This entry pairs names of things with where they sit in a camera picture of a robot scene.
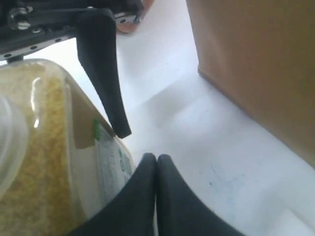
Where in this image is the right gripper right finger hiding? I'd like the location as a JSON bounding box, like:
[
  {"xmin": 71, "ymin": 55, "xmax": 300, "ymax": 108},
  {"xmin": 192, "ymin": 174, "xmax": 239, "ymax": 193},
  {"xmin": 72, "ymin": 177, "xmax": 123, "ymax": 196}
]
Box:
[{"xmin": 157, "ymin": 154, "xmax": 243, "ymax": 236}]

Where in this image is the yellow millet plastic bottle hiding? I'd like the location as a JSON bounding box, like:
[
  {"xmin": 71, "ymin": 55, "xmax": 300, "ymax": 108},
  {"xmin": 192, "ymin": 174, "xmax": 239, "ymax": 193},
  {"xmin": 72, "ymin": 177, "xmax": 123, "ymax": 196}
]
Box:
[{"xmin": 0, "ymin": 59, "xmax": 135, "ymax": 236}]

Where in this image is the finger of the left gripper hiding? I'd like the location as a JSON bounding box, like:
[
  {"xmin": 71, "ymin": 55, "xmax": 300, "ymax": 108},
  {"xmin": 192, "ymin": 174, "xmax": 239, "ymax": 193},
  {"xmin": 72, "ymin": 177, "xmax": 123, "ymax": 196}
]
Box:
[{"xmin": 76, "ymin": 8, "xmax": 131, "ymax": 137}]

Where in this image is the brown paper shopping bag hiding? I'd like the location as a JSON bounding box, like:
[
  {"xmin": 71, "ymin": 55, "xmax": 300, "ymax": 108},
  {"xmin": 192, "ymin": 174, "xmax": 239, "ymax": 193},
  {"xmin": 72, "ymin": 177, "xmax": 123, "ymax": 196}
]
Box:
[{"xmin": 187, "ymin": 0, "xmax": 315, "ymax": 166}]

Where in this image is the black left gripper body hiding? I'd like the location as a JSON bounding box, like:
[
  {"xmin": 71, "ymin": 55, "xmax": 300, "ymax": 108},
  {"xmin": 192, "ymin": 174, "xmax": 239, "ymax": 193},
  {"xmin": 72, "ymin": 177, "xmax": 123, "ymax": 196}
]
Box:
[{"xmin": 0, "ymin": 0, "xmax": 144, "ymax": 61}]

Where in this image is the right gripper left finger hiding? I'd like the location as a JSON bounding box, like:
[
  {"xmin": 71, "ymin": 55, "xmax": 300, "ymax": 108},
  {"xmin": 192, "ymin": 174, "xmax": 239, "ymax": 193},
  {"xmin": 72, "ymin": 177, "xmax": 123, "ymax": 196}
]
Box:
[{"xmin": 68, "ymin": 153, "xmax": 157, "ymax": 236}]

